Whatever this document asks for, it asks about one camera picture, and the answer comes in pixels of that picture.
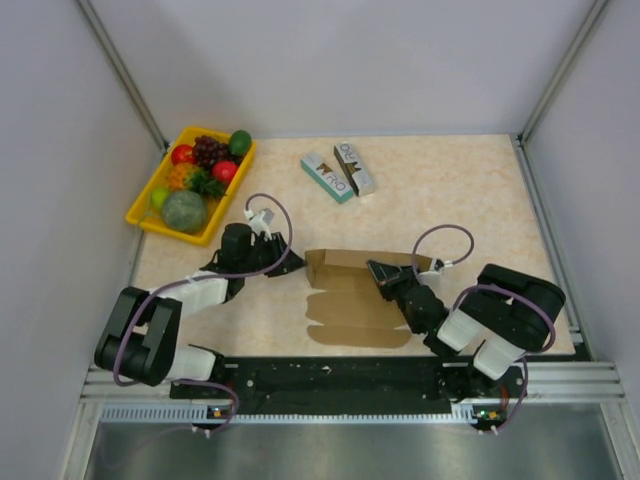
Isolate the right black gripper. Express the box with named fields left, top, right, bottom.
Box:
left=367, top=259, right=423, bottom=314

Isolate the red peach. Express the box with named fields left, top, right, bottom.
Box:
left=211, top=160, right=238, bottom=185

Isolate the green round melon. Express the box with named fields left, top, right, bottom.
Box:
left=161, top=190, right=208, bottom=234

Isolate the silver brown carton box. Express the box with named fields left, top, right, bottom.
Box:
left=334, top=142, right=375, bottom=197

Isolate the red apple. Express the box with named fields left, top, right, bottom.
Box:
left=171, top=144, right=196, bottom=165

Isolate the brown cardboard box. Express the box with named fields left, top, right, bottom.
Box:
left=305, top=249, right=412, bottom=349

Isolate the dark purple grape bunch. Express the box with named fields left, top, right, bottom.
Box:
left=193, top=135, right=233, bottom=170

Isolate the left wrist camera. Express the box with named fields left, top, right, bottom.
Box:
left=244, top=208, right=275, bottom=239

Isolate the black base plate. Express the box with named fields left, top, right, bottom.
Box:
left=169, top=355, right=526, bottom=415

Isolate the green lime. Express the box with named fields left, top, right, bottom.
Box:
left=149, top=187, right=171, bottom=212

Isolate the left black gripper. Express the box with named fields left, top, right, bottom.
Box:
left=240, top=232, right=307, bottom=277

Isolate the teal white carton box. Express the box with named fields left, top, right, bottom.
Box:
left=300, top=152, right=355, bottom=204

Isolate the aluminium rail with cable duct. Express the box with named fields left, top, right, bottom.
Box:
left=81, top=357, right=625, bottom=427

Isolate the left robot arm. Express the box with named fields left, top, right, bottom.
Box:
left=94, top=223, right=305, bottom=397

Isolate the green avocado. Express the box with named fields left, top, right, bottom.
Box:
left=228, top=130, right=252, bottom=156

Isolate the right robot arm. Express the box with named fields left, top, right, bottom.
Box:
left=366, top=260, right=566, bottom=396

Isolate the yellow plastic tray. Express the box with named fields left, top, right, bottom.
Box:
left=125, top=126, right=256, bottom=246

